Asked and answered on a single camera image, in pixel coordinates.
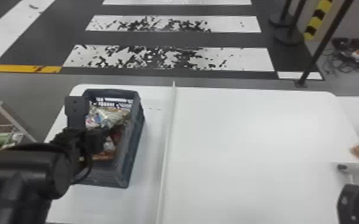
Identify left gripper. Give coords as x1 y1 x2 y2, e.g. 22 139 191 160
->
86 128 109 155

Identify red snack packet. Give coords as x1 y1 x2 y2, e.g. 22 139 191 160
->
92 129 125 162

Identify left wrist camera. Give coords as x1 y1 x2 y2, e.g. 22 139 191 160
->
64 95 91 130

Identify black cable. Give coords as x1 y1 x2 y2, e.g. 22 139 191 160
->
70 150 94 185

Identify black floor cables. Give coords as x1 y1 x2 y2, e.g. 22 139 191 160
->
323 36 359 76

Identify black stand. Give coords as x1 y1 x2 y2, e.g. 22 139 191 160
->
336 183 359 224

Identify blue basket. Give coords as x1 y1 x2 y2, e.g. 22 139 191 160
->
69 88 146 189

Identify hand scanner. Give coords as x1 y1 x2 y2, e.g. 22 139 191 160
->
332 160 359 186

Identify black post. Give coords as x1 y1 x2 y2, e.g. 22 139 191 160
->
274 0 307 46
268 0 297 27

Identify striped post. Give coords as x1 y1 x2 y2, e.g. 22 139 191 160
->
303 0 333 42

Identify white snack packet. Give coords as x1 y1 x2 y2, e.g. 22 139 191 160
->
86 104 132 130

